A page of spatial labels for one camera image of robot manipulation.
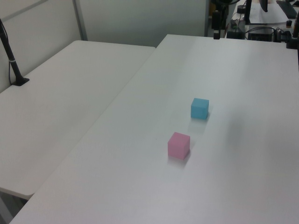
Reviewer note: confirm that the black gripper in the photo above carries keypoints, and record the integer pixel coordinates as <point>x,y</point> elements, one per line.
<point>216,6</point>

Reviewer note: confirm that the blue cube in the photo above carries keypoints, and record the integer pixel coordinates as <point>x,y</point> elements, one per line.
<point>199,109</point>

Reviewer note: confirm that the pink cube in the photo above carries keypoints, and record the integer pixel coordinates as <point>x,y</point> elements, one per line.
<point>177,145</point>

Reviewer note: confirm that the green circuit board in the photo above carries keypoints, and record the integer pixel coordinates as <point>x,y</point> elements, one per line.
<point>234,27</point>

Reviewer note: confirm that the small black box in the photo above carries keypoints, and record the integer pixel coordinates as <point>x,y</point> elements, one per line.
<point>235,34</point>

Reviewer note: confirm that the small black round device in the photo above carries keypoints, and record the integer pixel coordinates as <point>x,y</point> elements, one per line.
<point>240,9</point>

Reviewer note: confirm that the black electronics box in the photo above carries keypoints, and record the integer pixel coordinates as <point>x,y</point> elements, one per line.
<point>260,35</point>

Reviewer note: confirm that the black curved hanging object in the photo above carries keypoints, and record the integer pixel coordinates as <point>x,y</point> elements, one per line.
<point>264,5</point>

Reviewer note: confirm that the white paper sheets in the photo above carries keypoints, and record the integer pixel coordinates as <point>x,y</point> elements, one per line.
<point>268,14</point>

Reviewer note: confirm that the black keyboard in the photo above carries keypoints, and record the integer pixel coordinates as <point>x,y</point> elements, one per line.
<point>287,8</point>

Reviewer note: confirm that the black monitor stand post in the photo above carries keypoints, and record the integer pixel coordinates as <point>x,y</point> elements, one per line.
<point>247,12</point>

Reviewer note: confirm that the black camera on clamp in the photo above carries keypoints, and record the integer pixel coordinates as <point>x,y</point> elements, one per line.
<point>292,42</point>

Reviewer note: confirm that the grey partition frame post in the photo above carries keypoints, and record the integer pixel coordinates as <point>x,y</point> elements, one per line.
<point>80,21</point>

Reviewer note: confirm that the black camera stand pole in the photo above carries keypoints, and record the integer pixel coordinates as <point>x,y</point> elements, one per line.
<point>10,58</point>

